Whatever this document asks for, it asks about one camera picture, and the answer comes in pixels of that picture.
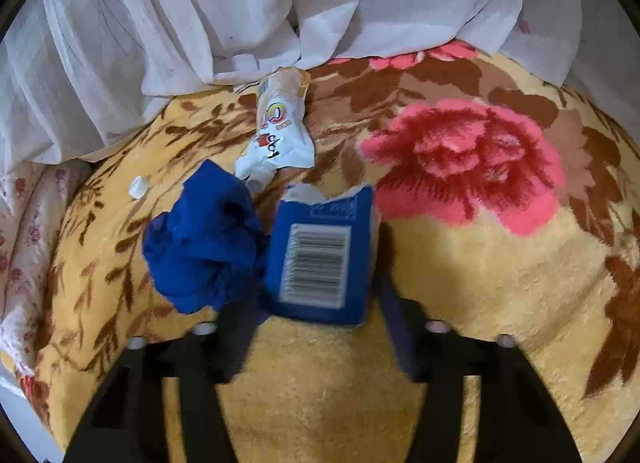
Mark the white yogurt pouch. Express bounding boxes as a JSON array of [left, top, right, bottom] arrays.
[[234, 67, 314, 194]]

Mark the white sheer curtain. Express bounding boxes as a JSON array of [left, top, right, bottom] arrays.
[[1, 0, 639, 172]]

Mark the blue barcode package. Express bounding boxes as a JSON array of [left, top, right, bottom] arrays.
[[265, 183, 380, 327]]

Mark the blue wrapper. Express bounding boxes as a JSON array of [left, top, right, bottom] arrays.
[[142, 160, 268, 315]]

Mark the yellow floral plush blanket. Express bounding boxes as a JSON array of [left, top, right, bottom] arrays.
[[20, 43, 639, 462]]

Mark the pink floral folded quilt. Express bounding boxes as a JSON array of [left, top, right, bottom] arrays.
[[0, 160, 91, 377]]

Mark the small white cap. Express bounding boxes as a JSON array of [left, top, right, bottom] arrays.
[[128, 175, 149, 200]]

